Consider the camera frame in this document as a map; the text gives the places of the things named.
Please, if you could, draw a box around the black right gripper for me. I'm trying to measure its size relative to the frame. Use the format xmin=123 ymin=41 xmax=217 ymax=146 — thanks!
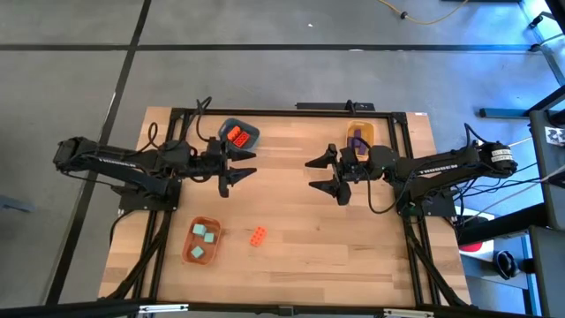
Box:
xmin=304 ymin=143 xmax=373 ymax=208

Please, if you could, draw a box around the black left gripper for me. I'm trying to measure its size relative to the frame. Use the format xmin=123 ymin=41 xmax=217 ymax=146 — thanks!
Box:
xmin=193 ymin=140 xmax=259 ymax=199

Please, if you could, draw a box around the red toy brick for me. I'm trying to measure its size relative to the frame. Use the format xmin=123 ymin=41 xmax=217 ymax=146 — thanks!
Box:
xmin=232 ymin=131 xmax=252 ymax=149

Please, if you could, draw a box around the blue plastic bin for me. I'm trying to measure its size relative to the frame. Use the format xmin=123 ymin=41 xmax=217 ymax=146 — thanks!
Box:
xmin=218 ymin=117 xmax=261 ymax=154

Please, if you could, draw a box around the yellow plastic bin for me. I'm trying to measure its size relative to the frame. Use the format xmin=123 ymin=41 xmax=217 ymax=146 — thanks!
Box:
xmin=345 ymin=119 xmax=377 ymax=156

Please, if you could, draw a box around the black power strip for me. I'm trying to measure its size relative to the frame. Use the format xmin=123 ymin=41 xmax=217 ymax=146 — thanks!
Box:
xmin=295 ymin=101 xmax=376 ymax=112

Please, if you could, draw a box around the orange plastic bin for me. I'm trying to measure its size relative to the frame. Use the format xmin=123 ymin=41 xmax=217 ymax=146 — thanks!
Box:
xmin=181 ymin=216 xmax=222 ymax=267

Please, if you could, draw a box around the red round object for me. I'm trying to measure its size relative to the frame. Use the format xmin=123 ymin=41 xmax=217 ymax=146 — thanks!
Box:
xmin=458 ymin=240 xmax=486 ymax=254

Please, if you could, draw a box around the black headset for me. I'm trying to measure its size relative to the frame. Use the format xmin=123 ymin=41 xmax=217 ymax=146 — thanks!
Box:
xmin=493 ymin=249 xmax=523 ymax=280

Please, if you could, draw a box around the black desk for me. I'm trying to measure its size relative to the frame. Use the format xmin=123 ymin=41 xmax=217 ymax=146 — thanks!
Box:
xmin=527 ymin=108 xmax=565 ymax=231

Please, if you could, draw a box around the black white fiducial marker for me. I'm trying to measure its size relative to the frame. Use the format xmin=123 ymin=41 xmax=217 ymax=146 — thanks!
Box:
xmin=544 ymin=126 xmax=565 ymax=148

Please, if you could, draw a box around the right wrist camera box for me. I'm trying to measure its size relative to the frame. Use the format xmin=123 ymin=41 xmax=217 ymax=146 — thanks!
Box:
xmin=345 ymin=158 xmax=365 ymax=181

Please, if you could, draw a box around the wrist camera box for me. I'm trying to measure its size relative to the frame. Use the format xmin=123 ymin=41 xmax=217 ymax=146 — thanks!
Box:
xmin=199 ymin=155 xmax=220 ymax=177
xmin=345 ymin=158 xmax=365 ymax=181

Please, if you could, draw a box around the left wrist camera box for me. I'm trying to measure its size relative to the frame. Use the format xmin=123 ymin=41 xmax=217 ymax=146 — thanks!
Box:
xmin=199 ymin=155 xmax=220 ymax=177

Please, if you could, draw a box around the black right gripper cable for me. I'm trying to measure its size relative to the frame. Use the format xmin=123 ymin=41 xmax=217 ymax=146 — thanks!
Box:
xmin=365 ymin=167 xmax=401 ymax=216

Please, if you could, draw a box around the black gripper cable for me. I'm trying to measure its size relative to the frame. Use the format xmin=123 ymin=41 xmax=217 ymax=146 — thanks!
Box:
xmin=193 ymin=95 xmax=215 ymax=143
xmin=365 ymin=167 xmax=401 ymax=216

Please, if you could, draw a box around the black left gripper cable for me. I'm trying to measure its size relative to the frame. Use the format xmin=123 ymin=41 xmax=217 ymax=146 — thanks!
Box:
xmin=193 ymin=95 xmax=215 ymax=143

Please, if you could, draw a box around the black aluminium table frame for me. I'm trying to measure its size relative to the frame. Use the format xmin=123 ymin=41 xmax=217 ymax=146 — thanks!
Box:
xmin=99 ymin=107 xmax=471 ymax=318

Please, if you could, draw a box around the bundle of black cables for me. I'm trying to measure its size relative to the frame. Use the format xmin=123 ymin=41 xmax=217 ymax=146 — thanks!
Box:
xmin=454 ymin=136 xmax=565 ymax=226

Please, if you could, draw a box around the silver aluminium bracket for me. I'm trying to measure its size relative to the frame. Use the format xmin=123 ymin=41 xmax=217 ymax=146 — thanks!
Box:
xmin=382 ymin=308 xmax=434 ymax=318
xmin=138 ymin=303 xmax=190 ymax=315

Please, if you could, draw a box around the yellow hanging cable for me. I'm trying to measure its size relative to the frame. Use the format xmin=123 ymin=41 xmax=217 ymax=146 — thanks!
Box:
xmin=377 ymin=0 xmax=470 ymax=27

